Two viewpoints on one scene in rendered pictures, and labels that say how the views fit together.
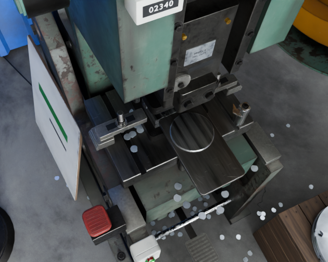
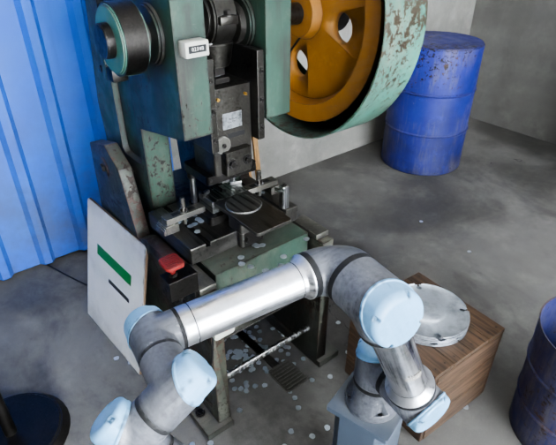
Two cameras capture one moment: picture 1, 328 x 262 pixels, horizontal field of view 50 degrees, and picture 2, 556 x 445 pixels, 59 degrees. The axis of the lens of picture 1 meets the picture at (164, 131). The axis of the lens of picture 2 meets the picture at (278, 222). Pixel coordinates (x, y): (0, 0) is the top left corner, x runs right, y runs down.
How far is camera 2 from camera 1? 0.97 m
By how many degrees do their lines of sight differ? 29
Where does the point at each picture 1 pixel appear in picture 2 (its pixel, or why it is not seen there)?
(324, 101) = (391, 252)
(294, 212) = not seen: hidden behind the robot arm
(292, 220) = not seen: hidden behind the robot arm
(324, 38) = (321, 116)
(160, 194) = (225, 264)
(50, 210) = (111, 388)
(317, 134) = not seen: hidden behind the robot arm
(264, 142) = (311, 224)
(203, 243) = (288, 368)
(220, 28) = (242, 100)
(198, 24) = (226, 93)
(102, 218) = (176, 259)
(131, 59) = (185, 98)
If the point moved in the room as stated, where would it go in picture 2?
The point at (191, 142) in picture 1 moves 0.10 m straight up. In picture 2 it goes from (244, 208) to (243, 181)
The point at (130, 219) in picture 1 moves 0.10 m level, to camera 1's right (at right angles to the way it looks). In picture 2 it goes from (201, 282) to (234, 280)
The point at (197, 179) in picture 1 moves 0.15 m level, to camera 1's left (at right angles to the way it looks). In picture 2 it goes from (252, 226) to (204, 229)
